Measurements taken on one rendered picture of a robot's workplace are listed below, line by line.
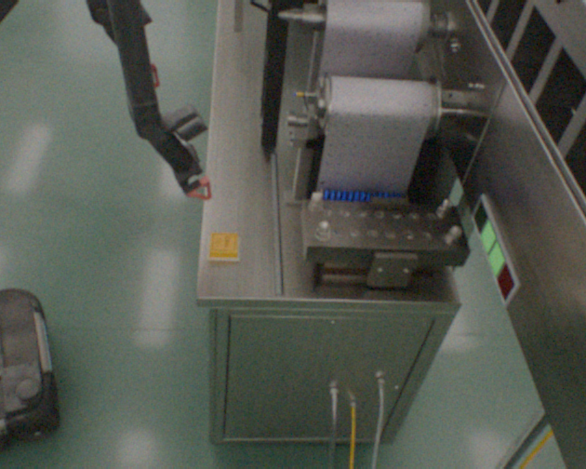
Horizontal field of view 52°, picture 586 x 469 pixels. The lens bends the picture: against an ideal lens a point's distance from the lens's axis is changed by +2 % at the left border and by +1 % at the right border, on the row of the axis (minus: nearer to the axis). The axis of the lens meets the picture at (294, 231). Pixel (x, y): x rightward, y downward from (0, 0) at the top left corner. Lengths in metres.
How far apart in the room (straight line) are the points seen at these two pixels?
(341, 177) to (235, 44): 0.99
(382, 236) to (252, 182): 0.46
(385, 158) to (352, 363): 0.59
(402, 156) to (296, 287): 0.41
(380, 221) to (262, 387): 0.64
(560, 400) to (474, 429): 1.36
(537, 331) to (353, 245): 0.48
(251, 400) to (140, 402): 0.58
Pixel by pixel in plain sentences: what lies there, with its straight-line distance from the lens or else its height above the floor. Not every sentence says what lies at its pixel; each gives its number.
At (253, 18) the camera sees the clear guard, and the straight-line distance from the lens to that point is 2.43.
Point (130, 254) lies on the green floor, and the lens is 2.75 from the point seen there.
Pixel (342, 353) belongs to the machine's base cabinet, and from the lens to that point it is 1.67.
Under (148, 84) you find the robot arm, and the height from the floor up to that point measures 1.36.
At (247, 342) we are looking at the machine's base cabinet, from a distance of 1.61.
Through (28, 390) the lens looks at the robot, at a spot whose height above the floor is 0.32.
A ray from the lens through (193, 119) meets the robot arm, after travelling 1.35.
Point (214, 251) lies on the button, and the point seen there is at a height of 0.92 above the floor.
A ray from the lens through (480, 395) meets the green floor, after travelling 2.54.
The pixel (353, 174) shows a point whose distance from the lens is 1.52.
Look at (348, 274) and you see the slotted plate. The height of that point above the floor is 0.92.
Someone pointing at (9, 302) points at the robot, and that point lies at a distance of 2.37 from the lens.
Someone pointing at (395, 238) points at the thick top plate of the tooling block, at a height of 1.03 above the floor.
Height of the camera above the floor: 2.05
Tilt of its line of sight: 46 degrees down
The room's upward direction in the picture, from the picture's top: 8 degrees clockwise
